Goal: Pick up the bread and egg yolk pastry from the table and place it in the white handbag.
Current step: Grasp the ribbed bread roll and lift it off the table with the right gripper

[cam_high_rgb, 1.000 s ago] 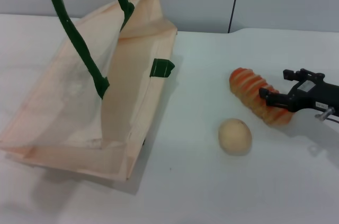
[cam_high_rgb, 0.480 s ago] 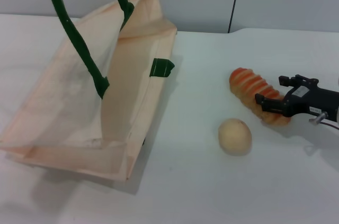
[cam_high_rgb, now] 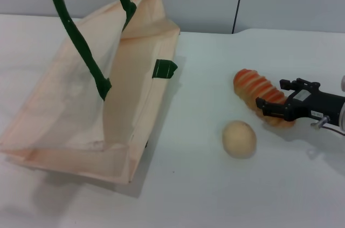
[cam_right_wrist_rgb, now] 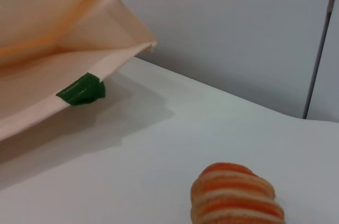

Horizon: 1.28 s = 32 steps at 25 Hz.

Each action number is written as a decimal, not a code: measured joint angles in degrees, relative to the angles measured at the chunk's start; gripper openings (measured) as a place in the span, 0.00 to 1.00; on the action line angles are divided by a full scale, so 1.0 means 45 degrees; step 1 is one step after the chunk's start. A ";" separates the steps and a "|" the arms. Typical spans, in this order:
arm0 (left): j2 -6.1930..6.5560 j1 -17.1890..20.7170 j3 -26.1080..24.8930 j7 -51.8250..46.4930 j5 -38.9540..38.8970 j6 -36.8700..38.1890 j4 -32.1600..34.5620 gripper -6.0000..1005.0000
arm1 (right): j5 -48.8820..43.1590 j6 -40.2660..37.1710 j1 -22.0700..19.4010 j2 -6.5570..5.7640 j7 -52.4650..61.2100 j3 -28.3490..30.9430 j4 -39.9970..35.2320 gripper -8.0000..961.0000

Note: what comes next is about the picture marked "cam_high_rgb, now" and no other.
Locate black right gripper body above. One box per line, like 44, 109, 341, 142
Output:
285, 87, 345, 127

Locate orange striped long bread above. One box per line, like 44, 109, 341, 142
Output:
233, 68, 298, 129

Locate round beige egg yolk pastry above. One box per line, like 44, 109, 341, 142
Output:
222, 120, 257, 160

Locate cream tote bag green handles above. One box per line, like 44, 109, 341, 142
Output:
0, 0, 181, 185

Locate black right arm connector cable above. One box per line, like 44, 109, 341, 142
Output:
309, 115, 345, 136

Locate thin dark vertical wall strip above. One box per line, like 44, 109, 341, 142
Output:
231, 0, 248, 34

